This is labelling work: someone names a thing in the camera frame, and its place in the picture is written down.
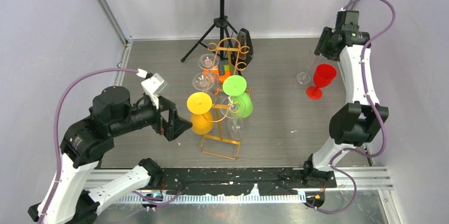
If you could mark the clear tall flute glass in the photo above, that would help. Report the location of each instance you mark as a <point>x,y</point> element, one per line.
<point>303,77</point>

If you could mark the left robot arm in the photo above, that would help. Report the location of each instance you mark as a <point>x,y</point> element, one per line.
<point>86,142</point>

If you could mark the black taped front rail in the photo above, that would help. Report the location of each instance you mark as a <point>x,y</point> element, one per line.
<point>228,181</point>

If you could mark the white slotted cable duct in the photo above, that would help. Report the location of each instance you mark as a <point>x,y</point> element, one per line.
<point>253,197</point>

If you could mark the orange toy block piece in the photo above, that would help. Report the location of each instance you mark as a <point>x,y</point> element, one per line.
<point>222,71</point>

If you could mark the gold wire wine glass rack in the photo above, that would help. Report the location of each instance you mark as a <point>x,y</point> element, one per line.
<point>227,50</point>

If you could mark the red silicone wine glass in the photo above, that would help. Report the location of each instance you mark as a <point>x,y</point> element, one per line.
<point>323,76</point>

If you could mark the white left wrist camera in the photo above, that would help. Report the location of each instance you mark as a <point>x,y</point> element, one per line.
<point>153,85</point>

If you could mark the green silicone wine glass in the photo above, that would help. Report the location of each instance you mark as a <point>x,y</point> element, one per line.
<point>235,87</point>

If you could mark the clear wine glass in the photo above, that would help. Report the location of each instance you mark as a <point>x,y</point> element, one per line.
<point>233,108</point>
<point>208,61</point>
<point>203,81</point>

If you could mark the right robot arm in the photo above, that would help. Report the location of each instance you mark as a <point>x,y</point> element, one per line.
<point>362,116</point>

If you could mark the yellow silicone wine glass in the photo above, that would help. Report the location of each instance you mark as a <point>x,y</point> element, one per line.
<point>200,104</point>

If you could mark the clear wine glass front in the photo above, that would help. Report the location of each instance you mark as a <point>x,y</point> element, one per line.
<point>233,108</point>

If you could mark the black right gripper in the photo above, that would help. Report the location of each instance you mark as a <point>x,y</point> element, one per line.
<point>321,47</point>

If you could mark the black metronome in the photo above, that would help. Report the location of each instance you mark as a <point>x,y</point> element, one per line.
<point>246,48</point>

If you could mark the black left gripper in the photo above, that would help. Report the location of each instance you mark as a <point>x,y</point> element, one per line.
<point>176,125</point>

